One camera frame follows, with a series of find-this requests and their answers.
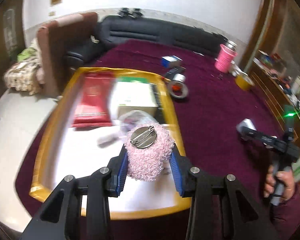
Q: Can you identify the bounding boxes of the pink fluffy brooch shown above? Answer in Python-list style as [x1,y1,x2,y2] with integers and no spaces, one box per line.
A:
[125,123,174,181]

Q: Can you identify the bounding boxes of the white charger adapter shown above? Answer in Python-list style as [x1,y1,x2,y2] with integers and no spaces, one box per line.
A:
[236,119,256,140]

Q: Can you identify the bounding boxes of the person's right hand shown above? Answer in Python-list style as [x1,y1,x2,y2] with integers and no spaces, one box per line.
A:
[263,164,296,202]

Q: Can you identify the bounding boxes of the dark red table cloth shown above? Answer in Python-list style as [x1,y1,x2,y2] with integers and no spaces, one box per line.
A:
[15,40,300,239]

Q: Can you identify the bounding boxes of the wooden side cabinet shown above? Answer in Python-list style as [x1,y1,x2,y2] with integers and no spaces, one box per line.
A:
[248,58,300,147]

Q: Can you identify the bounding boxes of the white small figurine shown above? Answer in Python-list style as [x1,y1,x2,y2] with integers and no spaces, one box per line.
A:
[229,61,242,77]

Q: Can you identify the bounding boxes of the silver tape roll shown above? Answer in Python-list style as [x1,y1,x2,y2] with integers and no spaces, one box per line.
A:
[167,74,189,100]

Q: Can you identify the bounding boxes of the pink knitted sleeve flask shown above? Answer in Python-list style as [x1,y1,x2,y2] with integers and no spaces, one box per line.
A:
[215,41,237,73]

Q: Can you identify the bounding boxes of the small white bottle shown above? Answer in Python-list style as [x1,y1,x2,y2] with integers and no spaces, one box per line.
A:
[97,133,122,148]

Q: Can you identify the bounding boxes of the gold-edged white tray box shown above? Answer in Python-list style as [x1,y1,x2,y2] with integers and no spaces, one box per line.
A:
[30,67,191,220]

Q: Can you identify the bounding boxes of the black marker pen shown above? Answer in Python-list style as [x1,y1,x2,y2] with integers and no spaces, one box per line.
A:
[164,66,186,80]

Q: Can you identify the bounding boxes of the blue white small box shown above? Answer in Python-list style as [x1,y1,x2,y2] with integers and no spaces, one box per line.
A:
[161,55,183,68]

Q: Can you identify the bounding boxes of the clear pink plastic container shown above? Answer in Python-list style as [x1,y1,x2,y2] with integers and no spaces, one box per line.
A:
[118,110,158,136]

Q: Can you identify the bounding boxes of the red foil packet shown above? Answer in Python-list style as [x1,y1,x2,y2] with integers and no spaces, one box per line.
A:
[72,72,115,128]

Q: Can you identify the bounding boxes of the green white medicine box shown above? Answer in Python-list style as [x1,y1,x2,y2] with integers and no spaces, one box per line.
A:
[108,77,158,120]

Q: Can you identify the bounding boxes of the floral blanket pile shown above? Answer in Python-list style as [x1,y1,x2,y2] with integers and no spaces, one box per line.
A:
[3,38,45,95]

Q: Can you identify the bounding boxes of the black clips on sofa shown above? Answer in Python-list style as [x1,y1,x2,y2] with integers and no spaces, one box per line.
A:
[118,8,143,18]

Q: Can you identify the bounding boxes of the black leather sofa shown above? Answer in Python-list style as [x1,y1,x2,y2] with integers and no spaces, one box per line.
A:
[63,15,228,68]

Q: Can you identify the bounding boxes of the brown red armchair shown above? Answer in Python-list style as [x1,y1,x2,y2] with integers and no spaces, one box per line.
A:
[36,12,98,98]

